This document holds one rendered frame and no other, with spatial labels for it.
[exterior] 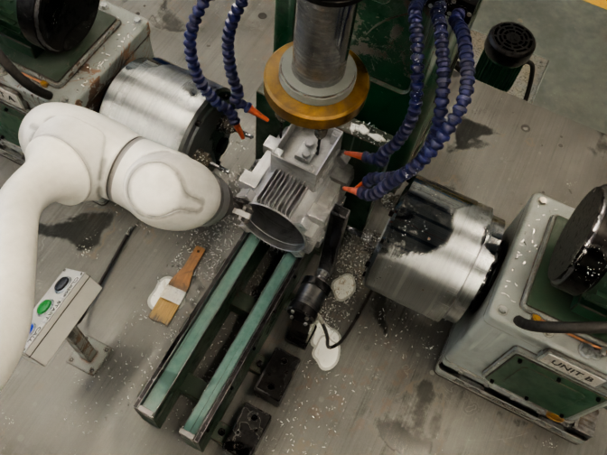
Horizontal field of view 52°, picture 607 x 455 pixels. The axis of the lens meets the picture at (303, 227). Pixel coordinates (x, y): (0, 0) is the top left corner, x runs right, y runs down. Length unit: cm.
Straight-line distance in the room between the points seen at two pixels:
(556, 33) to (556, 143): 161
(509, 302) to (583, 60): 232
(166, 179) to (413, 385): 82
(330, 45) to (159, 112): 43
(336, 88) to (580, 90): 226
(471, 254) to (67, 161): 69
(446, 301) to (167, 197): 59
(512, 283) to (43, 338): 82
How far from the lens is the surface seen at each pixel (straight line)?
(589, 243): 102
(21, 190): 82
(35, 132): 92
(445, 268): 114
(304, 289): 119
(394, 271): 116
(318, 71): 100
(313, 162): 123
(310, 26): 94
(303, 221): 119
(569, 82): 320
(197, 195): 82
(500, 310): 111
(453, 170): 168
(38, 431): 142
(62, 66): 134
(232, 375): 125
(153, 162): 80
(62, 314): 118
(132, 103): 128
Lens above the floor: 213
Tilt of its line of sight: 62 degrees down
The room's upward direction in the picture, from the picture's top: 9 degrees clockwise
